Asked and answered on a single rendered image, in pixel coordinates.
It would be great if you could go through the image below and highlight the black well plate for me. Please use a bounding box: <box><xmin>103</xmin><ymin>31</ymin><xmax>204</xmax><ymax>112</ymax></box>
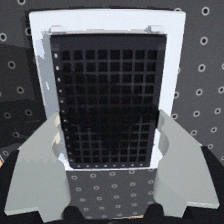
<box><xmin>50</xmin><ymin>33</ymin><xmax>167</xmax><ymax>169</ymax></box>

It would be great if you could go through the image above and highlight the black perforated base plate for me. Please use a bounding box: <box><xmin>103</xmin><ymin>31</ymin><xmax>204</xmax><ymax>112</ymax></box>
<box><xmin>0</xmin><ymin>0</ymin><xmax>224</xmax><ymax>219</ymax></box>

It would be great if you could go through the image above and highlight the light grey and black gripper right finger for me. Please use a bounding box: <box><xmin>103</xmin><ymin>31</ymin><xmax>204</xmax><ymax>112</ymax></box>
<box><xmin>153</xmin><ymin>109</ymin><xmax>224</xmax><ymax>224</ymax></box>

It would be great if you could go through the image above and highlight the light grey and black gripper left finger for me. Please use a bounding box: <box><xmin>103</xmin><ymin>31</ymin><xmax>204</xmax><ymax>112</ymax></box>
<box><xmin>0</xmin><ymin>111</ymin><xmax>71</xmax><ymax>224</ymax></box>

